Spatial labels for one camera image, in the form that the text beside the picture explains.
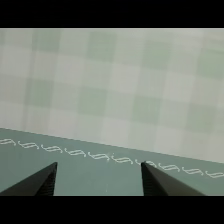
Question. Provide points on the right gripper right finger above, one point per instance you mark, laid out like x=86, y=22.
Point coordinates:
x=163, y=183

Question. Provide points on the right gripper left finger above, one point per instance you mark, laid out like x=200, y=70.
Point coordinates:
x=36, y=183

